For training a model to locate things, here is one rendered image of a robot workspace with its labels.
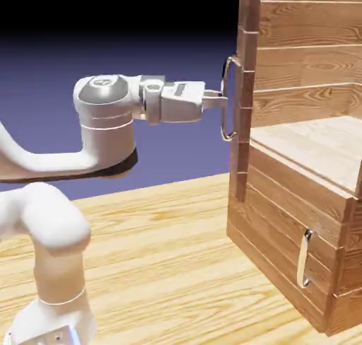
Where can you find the tall wooden cabinet door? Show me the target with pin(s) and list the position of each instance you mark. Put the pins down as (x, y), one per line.
(246, 51)

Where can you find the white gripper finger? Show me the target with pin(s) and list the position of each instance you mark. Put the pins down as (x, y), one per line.
(215, 102)
(212, 92)

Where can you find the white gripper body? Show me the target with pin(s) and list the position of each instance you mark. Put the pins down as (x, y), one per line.
(181, 107)

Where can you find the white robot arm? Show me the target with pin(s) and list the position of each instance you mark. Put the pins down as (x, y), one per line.
(104, 130)

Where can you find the light wooden cabinet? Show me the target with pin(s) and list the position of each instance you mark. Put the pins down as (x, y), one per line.
(305, 68)

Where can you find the short wooden cabinet door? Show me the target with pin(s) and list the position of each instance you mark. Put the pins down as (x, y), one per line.
(282, 220)

